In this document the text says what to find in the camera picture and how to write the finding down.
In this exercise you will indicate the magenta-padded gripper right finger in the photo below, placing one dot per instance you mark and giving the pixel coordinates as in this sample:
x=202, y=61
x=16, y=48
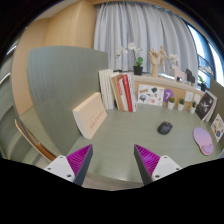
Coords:
x=159, y=166

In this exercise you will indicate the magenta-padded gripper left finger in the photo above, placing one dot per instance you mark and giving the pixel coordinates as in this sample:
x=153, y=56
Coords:
x=68, y=165

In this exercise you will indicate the black computer mouse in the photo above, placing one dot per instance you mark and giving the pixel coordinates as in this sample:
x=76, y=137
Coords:
x=165, y=128

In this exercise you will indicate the purple mouse pad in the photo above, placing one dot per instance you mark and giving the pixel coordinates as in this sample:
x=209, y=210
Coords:
x=202, y=138

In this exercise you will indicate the beige box with red print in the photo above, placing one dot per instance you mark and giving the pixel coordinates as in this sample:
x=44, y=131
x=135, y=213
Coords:
x=90, y=116

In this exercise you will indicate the small succulent in white pot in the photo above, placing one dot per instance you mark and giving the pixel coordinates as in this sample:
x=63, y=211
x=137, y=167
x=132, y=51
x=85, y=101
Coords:
x=193, y=109
x=171, y=105
x=181, y=106

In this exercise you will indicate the colourful food sticker sheet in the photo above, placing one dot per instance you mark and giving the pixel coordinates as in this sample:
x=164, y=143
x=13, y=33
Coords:
x=218, y=127

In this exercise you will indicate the white cartoon sticker sheet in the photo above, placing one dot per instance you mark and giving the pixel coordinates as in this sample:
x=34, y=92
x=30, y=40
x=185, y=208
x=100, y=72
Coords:
x=150, y=95

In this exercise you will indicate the purple round number sticker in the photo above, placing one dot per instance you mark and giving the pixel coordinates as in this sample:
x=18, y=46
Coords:
x=168, y=94

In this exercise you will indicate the black cover book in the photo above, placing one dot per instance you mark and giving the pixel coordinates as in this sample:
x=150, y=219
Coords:
x=204, y=106

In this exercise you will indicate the grey-green desk partition panel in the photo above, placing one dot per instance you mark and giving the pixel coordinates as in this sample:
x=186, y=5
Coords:
x=60, y=90

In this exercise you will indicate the brown book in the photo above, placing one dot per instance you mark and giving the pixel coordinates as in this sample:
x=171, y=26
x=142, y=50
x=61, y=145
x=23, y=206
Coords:
x=116, y=93

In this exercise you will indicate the white thick books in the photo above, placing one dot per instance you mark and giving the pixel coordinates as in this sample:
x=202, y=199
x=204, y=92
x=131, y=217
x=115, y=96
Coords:
x=106, y=88

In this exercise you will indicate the white orchid in black pot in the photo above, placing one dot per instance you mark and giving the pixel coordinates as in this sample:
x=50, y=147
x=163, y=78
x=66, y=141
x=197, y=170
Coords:
x=174, y=58
x=138, y=70
x=203, y=86

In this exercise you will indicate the pink wooden horse figure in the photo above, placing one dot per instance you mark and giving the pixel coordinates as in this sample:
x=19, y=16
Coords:
x=177, y=73

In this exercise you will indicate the black wooden horse figure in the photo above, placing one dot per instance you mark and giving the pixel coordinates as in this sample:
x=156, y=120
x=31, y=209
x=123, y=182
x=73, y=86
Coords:
x=190, y=76

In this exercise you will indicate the wooden hand model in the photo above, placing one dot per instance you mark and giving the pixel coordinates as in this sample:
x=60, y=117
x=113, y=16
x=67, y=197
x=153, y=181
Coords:
x=154, y=61

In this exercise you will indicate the wooden artist mannequin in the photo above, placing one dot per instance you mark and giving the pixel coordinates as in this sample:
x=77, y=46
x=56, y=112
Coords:
x=163, y=56

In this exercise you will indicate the dark-framed window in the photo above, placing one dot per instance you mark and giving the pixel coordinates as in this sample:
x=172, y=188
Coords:
x=203, y=50

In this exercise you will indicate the grey pleated curtain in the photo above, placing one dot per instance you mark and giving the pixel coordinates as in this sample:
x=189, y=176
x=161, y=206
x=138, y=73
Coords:
x=133, y=26

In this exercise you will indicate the white wall socket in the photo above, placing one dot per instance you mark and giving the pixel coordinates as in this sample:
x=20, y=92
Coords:
x=188, y=96
x=197, y=99

